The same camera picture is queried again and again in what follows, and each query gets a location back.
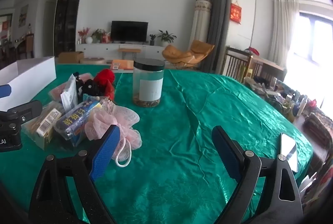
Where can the green tablecloth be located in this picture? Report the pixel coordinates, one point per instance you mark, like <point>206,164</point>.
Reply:
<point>182,122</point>

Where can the orange lounge chair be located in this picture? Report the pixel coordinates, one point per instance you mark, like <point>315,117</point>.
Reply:
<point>182,54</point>

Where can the red yarn ball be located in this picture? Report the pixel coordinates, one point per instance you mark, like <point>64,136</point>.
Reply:
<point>104,75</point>

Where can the light wooden chair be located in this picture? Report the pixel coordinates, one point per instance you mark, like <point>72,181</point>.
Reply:
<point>270,67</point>

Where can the red wall hanging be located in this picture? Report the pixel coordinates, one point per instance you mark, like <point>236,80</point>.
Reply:
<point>236,12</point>

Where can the red flowers in vase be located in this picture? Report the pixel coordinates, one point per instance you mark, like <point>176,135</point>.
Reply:
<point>83,34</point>

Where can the green plant with red ornament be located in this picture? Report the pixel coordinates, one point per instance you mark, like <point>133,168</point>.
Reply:
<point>98,35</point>

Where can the framed wall painting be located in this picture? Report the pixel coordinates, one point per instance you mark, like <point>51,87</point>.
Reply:
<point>23,15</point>

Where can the red cloth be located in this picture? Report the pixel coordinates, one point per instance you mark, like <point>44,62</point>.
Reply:
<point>254,51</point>

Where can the blue plastic packet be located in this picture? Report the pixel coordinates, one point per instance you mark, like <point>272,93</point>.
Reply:
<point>75,120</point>

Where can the small dark potted plant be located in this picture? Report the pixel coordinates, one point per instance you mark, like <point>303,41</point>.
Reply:
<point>152,39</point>

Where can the pink mesh bath pouf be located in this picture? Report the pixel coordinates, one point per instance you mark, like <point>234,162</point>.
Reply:
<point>124,120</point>

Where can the large green potted plant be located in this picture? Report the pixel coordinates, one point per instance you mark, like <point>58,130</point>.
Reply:
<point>166,36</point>

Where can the beige round floor pad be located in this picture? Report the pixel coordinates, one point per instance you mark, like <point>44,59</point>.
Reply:
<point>92,60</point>

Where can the yellow white carton with barcode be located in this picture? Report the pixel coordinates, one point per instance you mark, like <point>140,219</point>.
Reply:
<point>46,122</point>

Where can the brown cardboard box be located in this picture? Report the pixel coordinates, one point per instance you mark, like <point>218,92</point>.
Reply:
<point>70,57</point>

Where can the black display cabinet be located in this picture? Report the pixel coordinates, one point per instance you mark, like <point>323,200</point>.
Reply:
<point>69,15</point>

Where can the white printed pouch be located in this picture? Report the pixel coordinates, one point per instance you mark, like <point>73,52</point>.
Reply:
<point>70,94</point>

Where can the pink patterned packet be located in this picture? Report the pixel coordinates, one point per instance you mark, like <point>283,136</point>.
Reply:
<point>57,91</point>

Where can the white cardboard box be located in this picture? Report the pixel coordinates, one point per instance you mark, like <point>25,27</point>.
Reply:
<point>31,75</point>

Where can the clear jar with black lid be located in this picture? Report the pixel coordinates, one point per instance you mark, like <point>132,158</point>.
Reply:
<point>145,78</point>

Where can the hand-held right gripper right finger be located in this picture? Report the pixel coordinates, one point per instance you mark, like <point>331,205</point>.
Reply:
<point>225,153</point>

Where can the white sheer curtain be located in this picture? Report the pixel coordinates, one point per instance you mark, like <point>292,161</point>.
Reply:
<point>282,31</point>

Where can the wooden stool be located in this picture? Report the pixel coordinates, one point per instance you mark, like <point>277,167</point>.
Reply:
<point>128,50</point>

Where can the covered standing air conditioner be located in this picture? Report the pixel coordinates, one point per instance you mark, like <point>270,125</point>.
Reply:
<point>200,23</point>

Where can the large window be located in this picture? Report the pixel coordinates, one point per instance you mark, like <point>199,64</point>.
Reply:
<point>317,39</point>

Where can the black television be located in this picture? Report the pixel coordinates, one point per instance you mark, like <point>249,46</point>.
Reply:
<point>129,31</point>

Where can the grey curtain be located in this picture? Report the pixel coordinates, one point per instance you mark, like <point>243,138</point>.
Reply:
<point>217,26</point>

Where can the smartphone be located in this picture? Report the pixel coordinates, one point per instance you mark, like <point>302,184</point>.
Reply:
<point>288,151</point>

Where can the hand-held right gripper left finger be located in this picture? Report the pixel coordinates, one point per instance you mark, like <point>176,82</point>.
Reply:
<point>106,151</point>

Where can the white television cabinet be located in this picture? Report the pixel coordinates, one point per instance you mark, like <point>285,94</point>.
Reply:
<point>104,51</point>

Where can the orange flat box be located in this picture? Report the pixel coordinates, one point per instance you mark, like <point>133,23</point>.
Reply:
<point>124,64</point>

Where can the pile of assorted clutter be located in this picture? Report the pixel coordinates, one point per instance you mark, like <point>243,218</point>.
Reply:
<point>299,107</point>

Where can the dark wooden chair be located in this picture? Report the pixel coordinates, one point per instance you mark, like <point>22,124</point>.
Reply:
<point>235,62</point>

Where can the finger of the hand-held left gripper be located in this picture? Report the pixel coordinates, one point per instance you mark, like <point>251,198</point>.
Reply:
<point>23,110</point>
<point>5,90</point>

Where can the black knitted pouch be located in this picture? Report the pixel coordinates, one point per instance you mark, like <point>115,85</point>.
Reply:
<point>89,87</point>

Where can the red foil packet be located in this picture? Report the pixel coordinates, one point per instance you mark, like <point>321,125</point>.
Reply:
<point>110,91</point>

